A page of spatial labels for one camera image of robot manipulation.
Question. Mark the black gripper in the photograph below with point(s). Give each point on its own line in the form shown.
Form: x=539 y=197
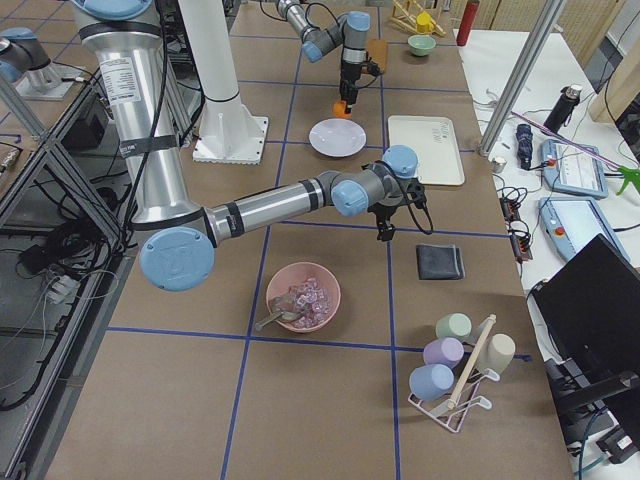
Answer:
x=348 y=80
x=384 y=210

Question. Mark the orange mandarin fruit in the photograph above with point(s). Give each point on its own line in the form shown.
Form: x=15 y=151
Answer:
x=341 y=110

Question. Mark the white round plate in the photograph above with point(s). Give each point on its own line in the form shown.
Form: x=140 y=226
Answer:
x=337 y=137

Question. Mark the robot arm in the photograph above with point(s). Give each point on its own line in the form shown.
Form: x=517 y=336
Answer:
x=349 y=32
x=181 y=236

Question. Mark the brown wooden tray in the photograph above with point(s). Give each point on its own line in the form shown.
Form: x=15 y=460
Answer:
x=377 y=57

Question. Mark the cream bear tray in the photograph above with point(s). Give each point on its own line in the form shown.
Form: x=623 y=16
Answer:
x=434 y=141

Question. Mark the folded grey cloth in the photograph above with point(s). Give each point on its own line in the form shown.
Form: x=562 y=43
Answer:
x=439 y=262

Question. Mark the pink bowl with ice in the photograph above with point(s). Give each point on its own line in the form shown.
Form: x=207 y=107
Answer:
x=317 y=291

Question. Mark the light green bowl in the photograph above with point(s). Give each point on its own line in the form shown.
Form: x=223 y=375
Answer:
x=421 y=45

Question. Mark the wooden mug rack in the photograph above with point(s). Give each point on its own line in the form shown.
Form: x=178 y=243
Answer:
x=404 y=13

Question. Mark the yellow cup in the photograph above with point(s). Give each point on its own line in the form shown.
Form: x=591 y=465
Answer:
x=424 y=23

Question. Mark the green pastel cup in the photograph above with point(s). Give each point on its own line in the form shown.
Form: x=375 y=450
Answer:
x=455 y=325

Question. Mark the metal scoop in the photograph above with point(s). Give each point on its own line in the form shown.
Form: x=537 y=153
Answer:
x=283 y=308

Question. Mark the purple pastel cup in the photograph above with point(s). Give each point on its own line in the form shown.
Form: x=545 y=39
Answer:
x=447 y=351

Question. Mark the small metal cylinder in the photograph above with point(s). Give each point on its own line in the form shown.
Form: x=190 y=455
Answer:
x=498 y=164

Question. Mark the blue pastel cup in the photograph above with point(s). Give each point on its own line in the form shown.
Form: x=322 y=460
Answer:
x=429 y=382

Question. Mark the red bottle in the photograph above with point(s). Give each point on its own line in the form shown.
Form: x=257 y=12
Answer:
x=467 y=21

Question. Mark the beige pastel cup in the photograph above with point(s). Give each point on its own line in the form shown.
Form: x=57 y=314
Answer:
x=497 y=353

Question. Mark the dark blue folded umbrella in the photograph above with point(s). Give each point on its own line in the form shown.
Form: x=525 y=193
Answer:
x=524 y=140

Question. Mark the wooden rod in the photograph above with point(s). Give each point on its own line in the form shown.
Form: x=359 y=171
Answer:
x=454 y=398

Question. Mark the teach pendant near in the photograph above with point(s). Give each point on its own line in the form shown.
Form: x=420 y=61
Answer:
x=571 y=223

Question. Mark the teach pendant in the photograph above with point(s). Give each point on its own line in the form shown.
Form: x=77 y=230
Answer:
x=571 y=223
x=569 y=170

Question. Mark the teach pendant far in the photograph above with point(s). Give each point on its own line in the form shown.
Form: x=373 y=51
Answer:
x=569 y=170

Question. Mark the black laptop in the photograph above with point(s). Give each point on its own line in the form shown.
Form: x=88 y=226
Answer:
x=591 y=309

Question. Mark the black thermos bottle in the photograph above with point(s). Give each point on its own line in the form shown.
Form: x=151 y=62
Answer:
x=561 y=112

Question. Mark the grabber reach tool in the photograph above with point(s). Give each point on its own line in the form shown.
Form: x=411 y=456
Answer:
x=630 y=176

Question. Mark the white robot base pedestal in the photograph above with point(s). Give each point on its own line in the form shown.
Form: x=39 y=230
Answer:
x=228 y=132

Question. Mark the aluminium frame post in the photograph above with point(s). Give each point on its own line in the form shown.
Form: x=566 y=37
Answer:
x=525 y=62

